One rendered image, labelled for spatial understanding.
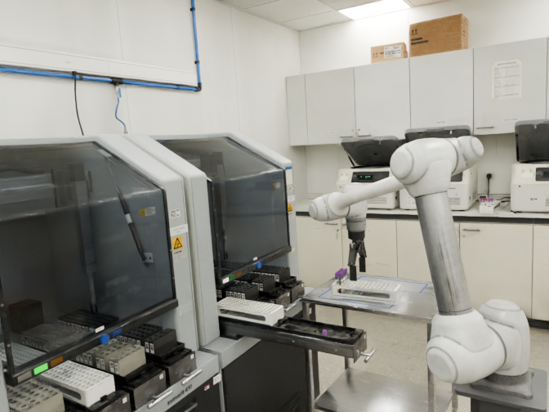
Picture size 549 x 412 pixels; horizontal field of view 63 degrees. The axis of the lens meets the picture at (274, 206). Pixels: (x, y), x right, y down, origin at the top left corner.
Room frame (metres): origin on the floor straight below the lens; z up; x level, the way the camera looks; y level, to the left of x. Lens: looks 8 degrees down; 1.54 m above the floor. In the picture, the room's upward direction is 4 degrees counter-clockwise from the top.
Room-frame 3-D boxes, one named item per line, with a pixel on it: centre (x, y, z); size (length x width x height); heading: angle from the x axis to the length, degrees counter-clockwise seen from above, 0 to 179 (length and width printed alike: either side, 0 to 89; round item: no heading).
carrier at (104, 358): (1.44, 0.57, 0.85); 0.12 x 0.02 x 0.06; 148
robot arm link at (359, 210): (1.95, -0.35, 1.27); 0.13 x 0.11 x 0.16; 121
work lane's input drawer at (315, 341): (1.73, -0.01, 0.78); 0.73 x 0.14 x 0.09; 58
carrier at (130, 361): (1.40, 0.51, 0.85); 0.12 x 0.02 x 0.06; 149
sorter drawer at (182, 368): (1.66, 0.63, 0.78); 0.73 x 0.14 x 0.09; 58
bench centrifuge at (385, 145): (4.20, -0.97, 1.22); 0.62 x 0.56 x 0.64; 146
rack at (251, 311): (1.83, 0.14, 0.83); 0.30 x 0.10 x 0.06; 58
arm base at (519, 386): (1.42, -0.74, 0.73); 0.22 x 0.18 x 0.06; 148
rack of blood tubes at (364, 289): (1.94, -0.39, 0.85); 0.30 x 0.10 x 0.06; 61
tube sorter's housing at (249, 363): (2.30, 0.47, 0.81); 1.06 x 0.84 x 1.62; 58
